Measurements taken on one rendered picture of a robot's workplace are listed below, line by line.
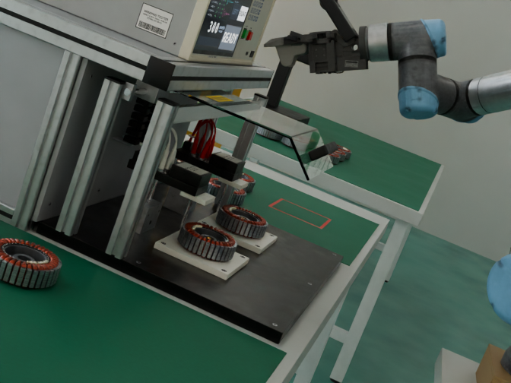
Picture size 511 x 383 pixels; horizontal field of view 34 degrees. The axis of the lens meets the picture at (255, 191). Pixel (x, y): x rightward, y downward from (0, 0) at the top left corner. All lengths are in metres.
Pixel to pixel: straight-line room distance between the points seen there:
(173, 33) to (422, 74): 0.48
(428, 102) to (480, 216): 5.29
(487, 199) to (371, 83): 1.29
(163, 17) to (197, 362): 0.63
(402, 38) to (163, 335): 0.76
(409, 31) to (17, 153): 0.77
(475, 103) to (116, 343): 0.87
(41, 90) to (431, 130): 5.55
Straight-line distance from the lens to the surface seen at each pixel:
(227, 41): 1.70
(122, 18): 1.57
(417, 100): 1.65
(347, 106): 6.92
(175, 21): 1.53
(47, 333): 1.19
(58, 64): 1.48
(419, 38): 1.69
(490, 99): 1.70
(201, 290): 1.46
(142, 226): 1.63
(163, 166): 1.60
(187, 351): 1.27
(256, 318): 1.43
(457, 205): 6.91
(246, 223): 1.80
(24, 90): 1.51
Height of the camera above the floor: 1.26
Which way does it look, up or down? 12 degrees down
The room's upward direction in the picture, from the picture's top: 21 degrees clockwise
